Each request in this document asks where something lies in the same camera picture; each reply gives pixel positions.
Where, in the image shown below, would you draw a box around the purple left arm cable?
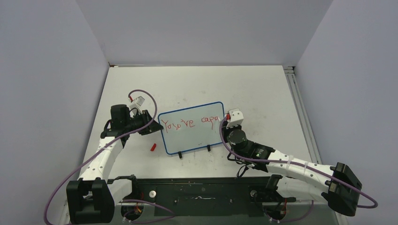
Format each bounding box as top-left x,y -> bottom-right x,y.
43,90 -> 176,225

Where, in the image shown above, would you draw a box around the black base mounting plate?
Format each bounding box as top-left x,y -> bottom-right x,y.
124,175 -> 296,217

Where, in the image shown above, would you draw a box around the aluminium right side rail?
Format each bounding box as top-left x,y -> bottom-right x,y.
283,66 -> 322,164

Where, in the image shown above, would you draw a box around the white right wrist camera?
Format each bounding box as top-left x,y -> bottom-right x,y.
226,108 -> 244,128

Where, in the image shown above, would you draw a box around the blue-framed whiteboard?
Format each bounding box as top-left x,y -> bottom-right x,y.
158,101 -> 224,155

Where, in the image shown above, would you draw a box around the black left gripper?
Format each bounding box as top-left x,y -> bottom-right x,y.
124,110 -> 163,135

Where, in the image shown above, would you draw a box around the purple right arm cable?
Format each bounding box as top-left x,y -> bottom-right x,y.
219,116 -> 379,224

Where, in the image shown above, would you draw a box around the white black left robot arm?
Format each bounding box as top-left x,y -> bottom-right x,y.
66,105 -> 163,225

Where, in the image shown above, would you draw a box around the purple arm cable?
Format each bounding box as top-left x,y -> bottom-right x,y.
43,90 -> 176,225
219,116 -> 379,224

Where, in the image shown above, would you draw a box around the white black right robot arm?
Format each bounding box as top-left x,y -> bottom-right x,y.
219,120 -> 362,217

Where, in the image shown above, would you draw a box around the red marker cap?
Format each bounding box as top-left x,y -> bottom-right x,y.
150,143 -> 157,151

